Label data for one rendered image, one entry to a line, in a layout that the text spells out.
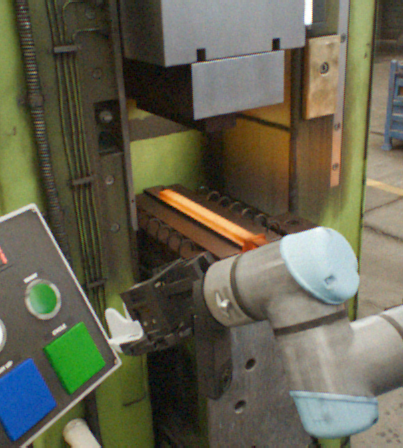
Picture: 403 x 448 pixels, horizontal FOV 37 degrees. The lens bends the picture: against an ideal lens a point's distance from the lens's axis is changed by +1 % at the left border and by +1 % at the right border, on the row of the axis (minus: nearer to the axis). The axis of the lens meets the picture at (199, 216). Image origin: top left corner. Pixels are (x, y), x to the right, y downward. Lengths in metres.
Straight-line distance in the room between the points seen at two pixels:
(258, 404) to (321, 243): 0.80
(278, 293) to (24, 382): 0.40
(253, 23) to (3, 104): 0.44
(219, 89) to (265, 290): 0.55
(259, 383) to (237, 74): 0.63
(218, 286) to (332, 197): 0.93
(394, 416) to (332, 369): 1.79
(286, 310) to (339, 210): 1.00
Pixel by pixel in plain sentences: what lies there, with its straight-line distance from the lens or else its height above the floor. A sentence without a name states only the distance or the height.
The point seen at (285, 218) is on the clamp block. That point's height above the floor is 0.98.
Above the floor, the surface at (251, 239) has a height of 1.01.
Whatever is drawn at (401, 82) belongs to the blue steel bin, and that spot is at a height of 0.55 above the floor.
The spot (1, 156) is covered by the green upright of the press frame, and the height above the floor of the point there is 1.23.
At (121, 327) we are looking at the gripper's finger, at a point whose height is 1.10.
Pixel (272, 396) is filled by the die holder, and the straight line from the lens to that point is 1.36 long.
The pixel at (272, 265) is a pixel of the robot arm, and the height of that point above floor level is 1.25.
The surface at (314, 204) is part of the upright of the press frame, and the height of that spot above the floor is 0.96.
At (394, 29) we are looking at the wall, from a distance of 10.56.
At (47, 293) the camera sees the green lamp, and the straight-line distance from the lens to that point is 0.90.
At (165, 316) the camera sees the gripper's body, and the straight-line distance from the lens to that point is 0.70.
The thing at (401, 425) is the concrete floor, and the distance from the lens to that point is 2.35.
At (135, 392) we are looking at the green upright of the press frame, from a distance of 1.42.
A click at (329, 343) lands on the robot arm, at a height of 1.19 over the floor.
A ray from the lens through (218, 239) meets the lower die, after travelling 1.25.
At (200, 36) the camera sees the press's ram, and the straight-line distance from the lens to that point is 1.04.
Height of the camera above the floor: 1.52
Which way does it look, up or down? 23 degrees down
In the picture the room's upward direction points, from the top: 3 degrees counter-clockwise
